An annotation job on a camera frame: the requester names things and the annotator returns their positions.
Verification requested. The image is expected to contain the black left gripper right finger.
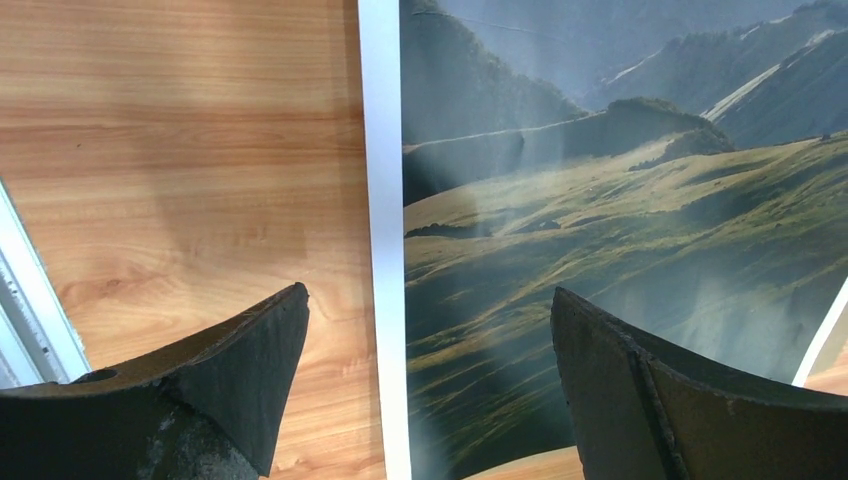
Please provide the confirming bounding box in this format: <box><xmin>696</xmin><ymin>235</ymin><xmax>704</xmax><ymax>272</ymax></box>
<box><xmin>550</xmin><ymin>287</ymin><xmax>847</xmax><ymax>479</ymax></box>

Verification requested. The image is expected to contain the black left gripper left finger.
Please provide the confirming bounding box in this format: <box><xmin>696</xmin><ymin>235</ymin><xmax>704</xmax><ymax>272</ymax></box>
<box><xmin>1</xmin><ymin>282</ymin><xmax>310</xmax><ymax>479</ymax></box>

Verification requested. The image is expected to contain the landscape photo print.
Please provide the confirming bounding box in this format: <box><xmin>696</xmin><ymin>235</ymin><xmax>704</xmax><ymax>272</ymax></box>
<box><xmin>359</xmin><ymin>1</ymin><xmax>847</xmax><ymax>479</ymax></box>

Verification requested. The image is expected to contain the aluminium rail left table edge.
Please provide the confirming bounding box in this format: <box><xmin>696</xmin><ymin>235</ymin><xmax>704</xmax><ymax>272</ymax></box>
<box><xmin>1</xmin><ymin>185</ymin><xmax>92</xmax><ymax>389</ymax></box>

